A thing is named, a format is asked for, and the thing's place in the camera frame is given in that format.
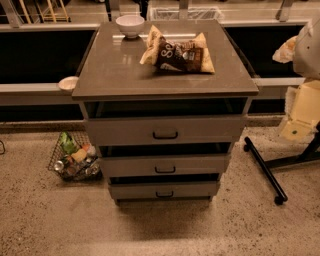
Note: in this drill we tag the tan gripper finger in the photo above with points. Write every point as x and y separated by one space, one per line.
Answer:
286 51

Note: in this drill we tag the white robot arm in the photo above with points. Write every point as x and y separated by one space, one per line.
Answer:
302 105

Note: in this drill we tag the grey drawer cabinet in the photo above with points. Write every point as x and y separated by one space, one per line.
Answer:
114 84

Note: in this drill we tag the clear plastic bin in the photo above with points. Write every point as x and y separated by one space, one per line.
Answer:
193 13

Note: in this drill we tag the brown chip bag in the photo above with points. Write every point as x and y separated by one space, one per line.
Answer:
192 56

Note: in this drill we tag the black wheeled stand base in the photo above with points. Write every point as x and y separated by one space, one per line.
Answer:
311 153

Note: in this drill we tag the white bowl on cabinet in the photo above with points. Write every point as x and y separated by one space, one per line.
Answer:
130 25

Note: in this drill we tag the small white bowl on ledge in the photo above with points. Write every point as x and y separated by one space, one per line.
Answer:
68 83

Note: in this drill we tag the wooden chair frame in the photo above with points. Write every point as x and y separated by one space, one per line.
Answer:
42 11

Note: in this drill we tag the wire basket with items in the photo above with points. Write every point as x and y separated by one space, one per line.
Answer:
74 158

